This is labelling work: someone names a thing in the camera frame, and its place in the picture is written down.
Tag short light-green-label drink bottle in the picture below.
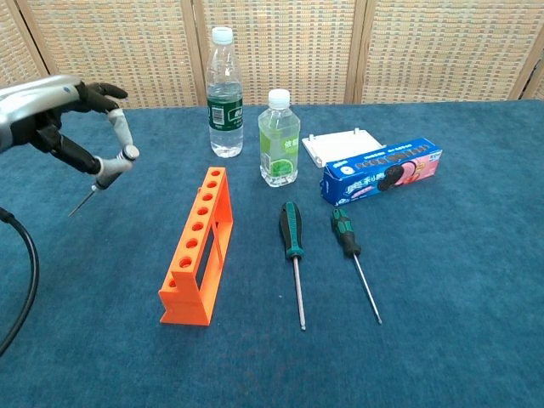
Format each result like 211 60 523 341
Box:
258 88 302 189

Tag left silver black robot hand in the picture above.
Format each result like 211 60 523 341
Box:
0 75 141 190

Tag blue felt table cloth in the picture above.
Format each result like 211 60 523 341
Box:
0 98 544 408

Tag black knurled precision screwdriver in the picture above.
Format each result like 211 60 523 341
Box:
67 144 141 218

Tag white plastic tray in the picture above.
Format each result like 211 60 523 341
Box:
301 126 388 170

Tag short green-black handle screwdriver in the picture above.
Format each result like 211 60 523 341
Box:
331 207 384 326

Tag blue cookie box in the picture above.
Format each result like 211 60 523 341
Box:
319 137 444 207

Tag tall dark-green-label water bottle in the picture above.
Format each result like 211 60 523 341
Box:
205 26 246 159

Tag long black-green handle screwdriver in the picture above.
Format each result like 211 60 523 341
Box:
278 201 309 332

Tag woven bamboo folding screen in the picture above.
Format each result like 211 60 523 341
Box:
0 0 544 116

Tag orange tool holder rack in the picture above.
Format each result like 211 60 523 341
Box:
158 166 235 327

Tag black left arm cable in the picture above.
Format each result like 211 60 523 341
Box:
0 206 41 357

